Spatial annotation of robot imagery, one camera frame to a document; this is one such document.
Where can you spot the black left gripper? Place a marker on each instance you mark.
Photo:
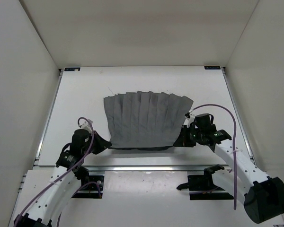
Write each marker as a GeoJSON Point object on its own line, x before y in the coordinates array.
{"type": "Point", "coordinates": [102, 143]}

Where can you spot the aluminium table edge rail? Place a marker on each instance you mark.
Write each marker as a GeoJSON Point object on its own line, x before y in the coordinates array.
{"type": "Point", "coordinates": [145, 168]}

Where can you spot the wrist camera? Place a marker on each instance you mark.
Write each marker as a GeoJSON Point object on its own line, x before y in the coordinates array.
{"type": "Point", "coordinates": [190, 117]}
{"type": "Point", "coordinates": [86, 125]}

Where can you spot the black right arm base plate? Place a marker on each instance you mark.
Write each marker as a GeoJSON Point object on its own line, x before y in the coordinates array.
{"type": "Point", "coordinates": [202, 188]}

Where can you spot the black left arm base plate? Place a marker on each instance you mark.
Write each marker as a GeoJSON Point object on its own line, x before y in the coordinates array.
{"type": "Point", "coordinates": [92, 185]}

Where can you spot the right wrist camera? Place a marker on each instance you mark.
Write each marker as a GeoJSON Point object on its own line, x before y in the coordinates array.
{"type": "Point", "coordinates": [190, 117]}

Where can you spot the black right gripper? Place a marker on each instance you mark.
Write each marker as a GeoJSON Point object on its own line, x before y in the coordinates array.
{"type": "Point", "coordinates": [182, 140]}

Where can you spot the blue label sticker left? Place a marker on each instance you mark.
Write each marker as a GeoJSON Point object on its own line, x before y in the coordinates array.
{"type": "Point", "coordinates": [72, 69]}

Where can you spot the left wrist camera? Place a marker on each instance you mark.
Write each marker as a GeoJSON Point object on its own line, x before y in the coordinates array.
{"type": "Point", "coordinates": [86, 125]}

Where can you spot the blue label sticker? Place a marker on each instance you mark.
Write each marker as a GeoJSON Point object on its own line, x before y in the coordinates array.
{"type": "Point", "coordinates": [72, 69]}
{"type": "Point", "coordinates": [212, 67]}

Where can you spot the blue label sticker right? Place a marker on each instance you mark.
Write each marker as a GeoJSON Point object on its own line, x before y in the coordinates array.
{"type": "Point", "coordinates": [212, 67]}

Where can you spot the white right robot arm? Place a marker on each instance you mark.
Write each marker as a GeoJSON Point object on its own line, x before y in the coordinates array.
{"type": "Point", "coordinates": [261, 195]}

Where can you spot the grey pleated skirt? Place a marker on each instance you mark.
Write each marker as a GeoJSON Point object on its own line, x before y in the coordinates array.
{"type": "Point", "coordinates": [145, 120]}

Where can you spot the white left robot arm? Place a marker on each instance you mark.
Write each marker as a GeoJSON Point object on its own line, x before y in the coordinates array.
{"type": "Point", "coordinates": [68, 177]}

